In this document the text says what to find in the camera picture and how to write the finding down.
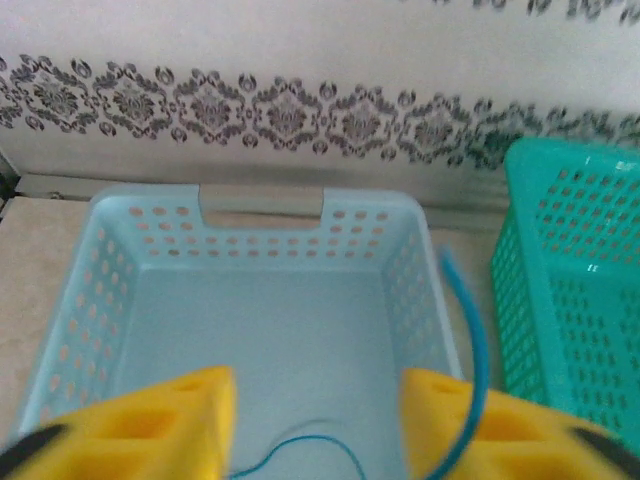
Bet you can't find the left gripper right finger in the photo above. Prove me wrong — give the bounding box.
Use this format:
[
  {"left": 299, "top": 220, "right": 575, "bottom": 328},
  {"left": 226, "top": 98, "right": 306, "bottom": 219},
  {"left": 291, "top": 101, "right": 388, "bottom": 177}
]
[{"left": 401, "top": 368, "right": 640, "bottom": 480}]

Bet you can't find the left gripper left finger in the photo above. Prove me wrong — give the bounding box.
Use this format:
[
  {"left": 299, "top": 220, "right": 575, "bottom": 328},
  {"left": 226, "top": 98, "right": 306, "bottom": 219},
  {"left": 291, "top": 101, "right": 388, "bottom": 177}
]
[{"left": 0, "top": 366, "right": 238, "bottom": 480}]

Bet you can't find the thin blue cable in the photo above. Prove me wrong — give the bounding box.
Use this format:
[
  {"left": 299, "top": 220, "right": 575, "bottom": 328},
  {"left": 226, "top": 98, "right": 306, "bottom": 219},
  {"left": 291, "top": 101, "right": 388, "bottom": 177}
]
[{"left": 234, "top": 247, "right": 490, "bottom": 480}]

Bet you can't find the light blue plastic basket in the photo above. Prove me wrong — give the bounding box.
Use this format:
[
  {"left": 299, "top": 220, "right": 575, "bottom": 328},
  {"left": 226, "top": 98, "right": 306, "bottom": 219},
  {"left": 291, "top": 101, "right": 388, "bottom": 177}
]
[{"left": 17, "top": 183, "right": 466, "bottom": 480}]

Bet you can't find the teal plastic basket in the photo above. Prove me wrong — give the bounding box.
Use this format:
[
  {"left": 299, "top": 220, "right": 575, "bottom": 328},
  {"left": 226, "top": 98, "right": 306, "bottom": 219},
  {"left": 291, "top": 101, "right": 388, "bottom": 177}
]
[{"left": 489, "top": 137, "right": 640, "bottom": 451}]

